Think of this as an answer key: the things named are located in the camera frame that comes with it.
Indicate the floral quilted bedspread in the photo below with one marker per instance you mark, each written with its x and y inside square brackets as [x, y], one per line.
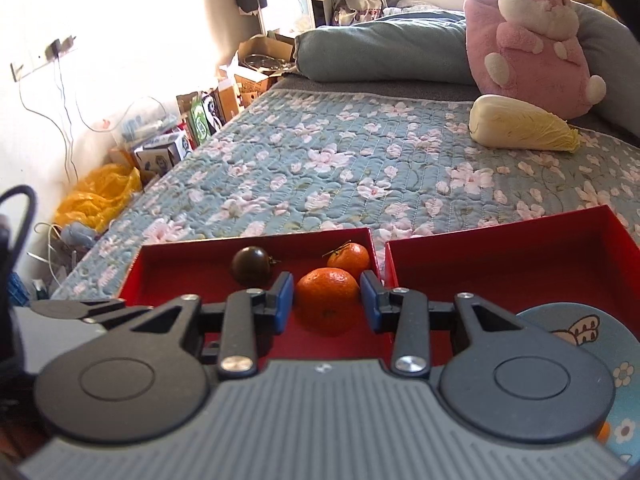
[325, 170]

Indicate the blue cartoon print plate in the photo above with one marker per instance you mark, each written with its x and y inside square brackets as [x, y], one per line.
[620, 360]

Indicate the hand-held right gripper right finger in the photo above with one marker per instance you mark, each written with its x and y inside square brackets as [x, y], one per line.
[369, 302]

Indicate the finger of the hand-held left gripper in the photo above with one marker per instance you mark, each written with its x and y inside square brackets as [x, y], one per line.
[75, 309]

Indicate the clear plastic bag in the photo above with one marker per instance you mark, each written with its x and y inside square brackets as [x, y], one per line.
[145, 122]

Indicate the yellow plastic bag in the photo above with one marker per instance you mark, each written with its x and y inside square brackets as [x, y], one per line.
[95, 200]

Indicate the mandarin with stem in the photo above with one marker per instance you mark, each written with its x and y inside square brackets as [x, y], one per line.
[350, 258]

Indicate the red cardboard box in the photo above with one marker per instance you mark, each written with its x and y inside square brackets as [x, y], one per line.
[500, 260]
[200, 275]

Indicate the metal pot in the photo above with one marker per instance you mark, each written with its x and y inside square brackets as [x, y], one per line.
[265, 61]

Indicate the open cardboard box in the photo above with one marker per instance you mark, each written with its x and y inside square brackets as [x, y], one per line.
[265, 47]

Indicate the orange mandarin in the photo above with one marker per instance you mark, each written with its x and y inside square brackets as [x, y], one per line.
[327, 305]

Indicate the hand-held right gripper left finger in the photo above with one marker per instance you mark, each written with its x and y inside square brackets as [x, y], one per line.
[286, 302]

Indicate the napa cabbage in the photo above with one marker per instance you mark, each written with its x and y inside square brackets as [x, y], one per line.
[515, 122]

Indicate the grey blue cloth bundle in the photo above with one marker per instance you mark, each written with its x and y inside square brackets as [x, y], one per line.
[77, 236]

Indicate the blue plastic crate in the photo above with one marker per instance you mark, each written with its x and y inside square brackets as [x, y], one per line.
[20, 290]

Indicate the white printed box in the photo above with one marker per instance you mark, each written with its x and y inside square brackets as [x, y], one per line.
[160, 155]

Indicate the wall power strip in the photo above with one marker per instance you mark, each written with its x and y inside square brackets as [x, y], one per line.
[60, 47]

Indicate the dark purple tomato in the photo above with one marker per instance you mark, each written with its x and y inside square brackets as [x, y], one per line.
[250, 265]

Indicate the white pole stand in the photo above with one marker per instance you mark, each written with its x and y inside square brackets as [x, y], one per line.
[262, 22]

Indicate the green white carton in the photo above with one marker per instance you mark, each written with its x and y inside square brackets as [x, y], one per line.
[202, 120]

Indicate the pink plush rabbit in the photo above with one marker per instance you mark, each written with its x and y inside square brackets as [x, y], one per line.
[530, 45]

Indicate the grey blue duvet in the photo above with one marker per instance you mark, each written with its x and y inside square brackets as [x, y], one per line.
[380, 50]

